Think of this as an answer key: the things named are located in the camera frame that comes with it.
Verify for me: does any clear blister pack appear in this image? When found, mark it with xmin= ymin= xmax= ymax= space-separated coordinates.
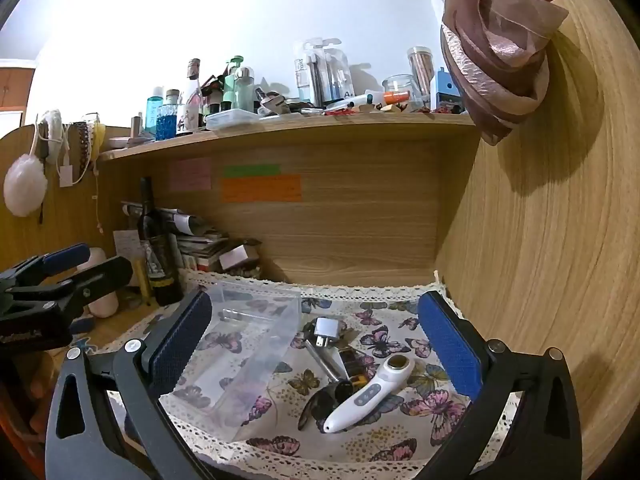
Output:
xmin=294 ymin=37 xmax=353 ymax=106

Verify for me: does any dark wine bottle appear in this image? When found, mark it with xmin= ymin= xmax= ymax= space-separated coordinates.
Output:
xmin=136 ymin=176 xmax=184 ymax=307

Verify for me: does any small amber box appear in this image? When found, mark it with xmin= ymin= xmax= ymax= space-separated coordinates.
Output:
xmin=337 ymin=347 xmax=368 ymax=383

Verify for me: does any red cloth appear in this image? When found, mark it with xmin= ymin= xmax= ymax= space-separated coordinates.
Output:
xmin=0 ymin=395 xmax=46 ymax=480

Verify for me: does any green sticky note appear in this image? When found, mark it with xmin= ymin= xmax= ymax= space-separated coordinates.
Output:
xmin=223 ymin=164 xmax=282 ymax=178

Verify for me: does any mauve scarf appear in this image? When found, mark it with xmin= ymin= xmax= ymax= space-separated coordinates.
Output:
xmin=440 ymin=0 xmax=571 ymax=147

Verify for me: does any white handwritten note paper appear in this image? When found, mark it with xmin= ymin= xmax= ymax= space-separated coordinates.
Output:
xmin=113 ymin=230 xmax=141 ymax=261

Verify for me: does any yellow pencil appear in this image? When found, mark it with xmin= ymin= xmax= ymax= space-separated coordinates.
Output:
xmin=132 ymin=258 xmax=151 ymax=301

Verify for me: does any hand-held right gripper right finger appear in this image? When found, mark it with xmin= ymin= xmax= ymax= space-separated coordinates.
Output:
xmin=415 ymin=290 xmax=583 ymax=480

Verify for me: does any teal bottle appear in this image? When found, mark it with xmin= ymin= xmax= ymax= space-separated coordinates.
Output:
xmin=146 ymin=86 xmax=165 ymax=136

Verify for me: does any pink sticky note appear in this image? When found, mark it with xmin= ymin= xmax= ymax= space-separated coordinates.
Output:
xmin=168 ymin=157 xmax=213 ymax=192

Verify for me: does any metal tube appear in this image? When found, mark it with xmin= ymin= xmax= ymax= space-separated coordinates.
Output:
xmin=302 ymin=332 xmax=351 ymax=383

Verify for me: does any blue liquid bottle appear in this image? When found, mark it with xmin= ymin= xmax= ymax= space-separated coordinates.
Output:
xmin=156 ymin=102 xmax=180 ymax=141

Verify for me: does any butterfly print lace tablecloth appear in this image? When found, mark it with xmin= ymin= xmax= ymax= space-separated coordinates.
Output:
xmin=90 ymin=267 xmax=526 ymax=480

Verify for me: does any orange sticky note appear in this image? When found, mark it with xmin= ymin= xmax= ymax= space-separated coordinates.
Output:
xmin=220 ymin=175 xmax=303 ymax=203

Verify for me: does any clear lidded plastic container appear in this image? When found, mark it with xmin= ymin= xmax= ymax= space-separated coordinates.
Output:
xmin=205 ymin=108 xmax=261 ymax=132

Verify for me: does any green bottle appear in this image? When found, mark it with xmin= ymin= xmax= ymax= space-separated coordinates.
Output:
xmin=222 ymin=56 xmax=246 ymax=111

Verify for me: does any wooden desk hutch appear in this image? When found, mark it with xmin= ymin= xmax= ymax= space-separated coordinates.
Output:
xmin=0 ymin=0 xmax=640 ymax=480

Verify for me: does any round black metal strainer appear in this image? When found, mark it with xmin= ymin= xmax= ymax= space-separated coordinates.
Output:
xmin=298 ymin=380 xmax=356 ymax=433

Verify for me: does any clear plastic box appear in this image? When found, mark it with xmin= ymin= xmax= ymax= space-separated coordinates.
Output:
xmin=160 ymin=280 xmax=303 ymax=443

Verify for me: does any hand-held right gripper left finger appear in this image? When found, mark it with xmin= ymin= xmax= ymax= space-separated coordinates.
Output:
xmin=45 ymin=289 xmax=241 ymax=480

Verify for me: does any white cylindrical bottle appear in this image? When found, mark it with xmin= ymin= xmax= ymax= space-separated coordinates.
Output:
xmin=87 ymin=247 xmax=121 ymax=318

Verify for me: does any small white cardboard box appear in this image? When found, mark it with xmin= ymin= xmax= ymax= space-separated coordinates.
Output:
xmin=218 ymin=242 xmax=261 ymax=271

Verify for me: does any short glass jar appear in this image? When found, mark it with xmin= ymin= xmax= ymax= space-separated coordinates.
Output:
xmin=382 ymin=75 xmax=418 ymax=108

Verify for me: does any tall jar of pencils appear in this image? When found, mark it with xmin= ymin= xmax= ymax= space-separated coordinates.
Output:
xmin=406 ymin=46 xmax=435 ymax=106

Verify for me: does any white patterned bottle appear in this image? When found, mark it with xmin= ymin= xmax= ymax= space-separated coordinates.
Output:
xmin=177 ymin=58 xmax=203 ymax=133

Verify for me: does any stack of books and papers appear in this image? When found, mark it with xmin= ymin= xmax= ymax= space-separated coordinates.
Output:
xmin=160 ymin=207 xmax=231 ymax=271

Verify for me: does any white handheld facial device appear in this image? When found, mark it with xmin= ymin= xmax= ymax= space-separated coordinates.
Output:
xmin=322 ymin=353 xmax=416 ymax=434

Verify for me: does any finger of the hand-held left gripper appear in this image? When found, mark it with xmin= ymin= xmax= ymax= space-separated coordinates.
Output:
xmin=0 ymin=243 xmax=92 ymax=291
xmin=45 ymin=256 xmax=135 ymax=321

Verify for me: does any white charger adapter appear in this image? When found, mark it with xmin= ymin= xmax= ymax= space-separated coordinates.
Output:
xmin=312 ymin=316 xmax=343 ymax=348

